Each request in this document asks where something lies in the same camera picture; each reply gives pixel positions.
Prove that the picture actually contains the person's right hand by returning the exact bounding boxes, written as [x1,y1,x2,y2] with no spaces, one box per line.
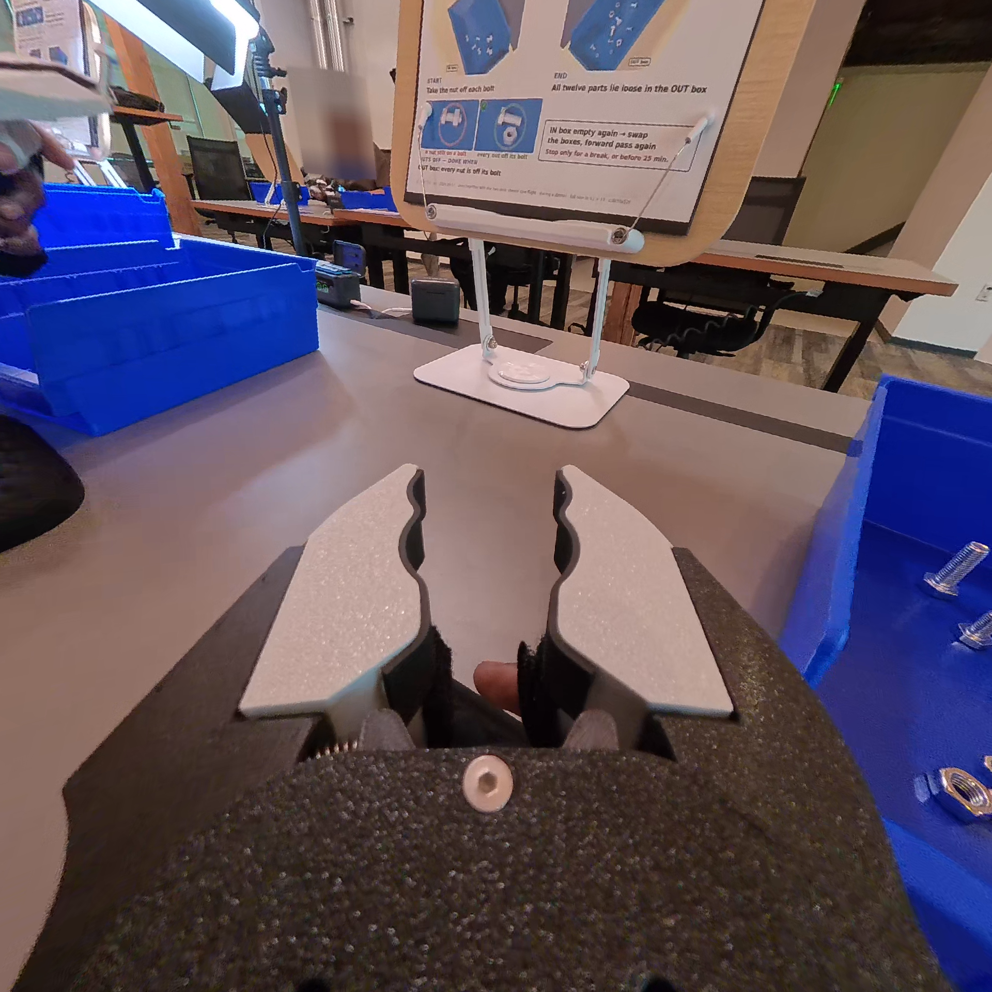
[474,660,522,714]

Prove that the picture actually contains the black mesh chair back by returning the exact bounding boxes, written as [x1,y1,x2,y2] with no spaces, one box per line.
[0,414,86,553]

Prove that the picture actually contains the black office chair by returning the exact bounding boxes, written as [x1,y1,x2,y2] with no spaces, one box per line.
[186,135,251,203]
[631,298,784,358]

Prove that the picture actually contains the white pad on table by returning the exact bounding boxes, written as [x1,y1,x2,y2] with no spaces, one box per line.
[390,0,818,429]

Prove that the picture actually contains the printed instruction sheet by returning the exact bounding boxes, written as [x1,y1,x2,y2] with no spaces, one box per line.
[405,0,768,226]

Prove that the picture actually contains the black charging case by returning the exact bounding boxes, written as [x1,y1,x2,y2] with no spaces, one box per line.
[411,277,462,325]

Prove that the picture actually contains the LED light panel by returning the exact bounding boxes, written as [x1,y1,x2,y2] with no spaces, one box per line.
[89,0,274,134]

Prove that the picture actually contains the black light stand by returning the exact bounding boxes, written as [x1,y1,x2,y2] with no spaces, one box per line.
[248,27,311,257]

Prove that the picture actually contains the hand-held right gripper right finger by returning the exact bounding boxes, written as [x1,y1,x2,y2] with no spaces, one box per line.
[545,463,735,747]

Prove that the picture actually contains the silver hex nut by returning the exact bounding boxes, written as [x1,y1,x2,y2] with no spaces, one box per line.
[914,766,992,824]

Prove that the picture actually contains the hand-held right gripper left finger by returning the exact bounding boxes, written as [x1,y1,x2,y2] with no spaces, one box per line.
[237,463,433,741]

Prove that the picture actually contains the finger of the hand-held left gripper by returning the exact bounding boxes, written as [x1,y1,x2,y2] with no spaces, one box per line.
[0,54,113,117]

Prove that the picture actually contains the person's left hand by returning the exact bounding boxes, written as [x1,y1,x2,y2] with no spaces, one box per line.
[0,124,74,276]

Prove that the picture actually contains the wooden office desk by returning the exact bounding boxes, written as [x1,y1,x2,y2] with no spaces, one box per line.
[620,236,958,392]
[190,197,408,291]

